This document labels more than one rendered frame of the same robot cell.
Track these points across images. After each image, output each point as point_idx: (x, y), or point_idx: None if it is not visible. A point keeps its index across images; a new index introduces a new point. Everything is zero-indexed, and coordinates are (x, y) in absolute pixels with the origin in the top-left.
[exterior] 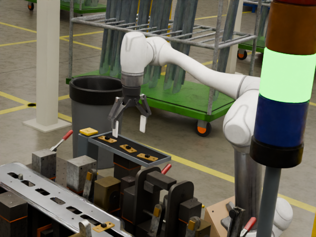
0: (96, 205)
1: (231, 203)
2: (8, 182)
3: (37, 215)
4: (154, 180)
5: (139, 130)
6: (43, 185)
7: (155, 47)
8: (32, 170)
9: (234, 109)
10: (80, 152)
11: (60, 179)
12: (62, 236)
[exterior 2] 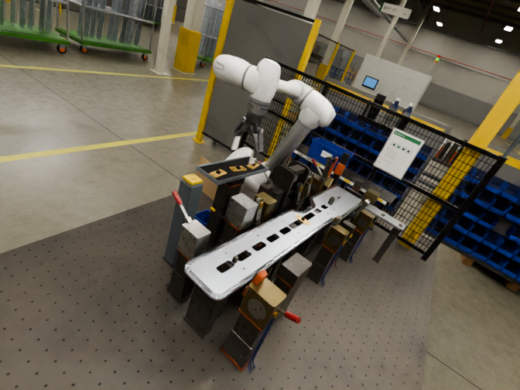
0: (275, 217)
1: None
2: (246, 271)
3: None
4: (299, 172)
5: (232, 149)
6: (244, 244)
7: None
8: (213, 250)
9: (330, 106)
10: (191, 203)
11: (49, 273)
12: None
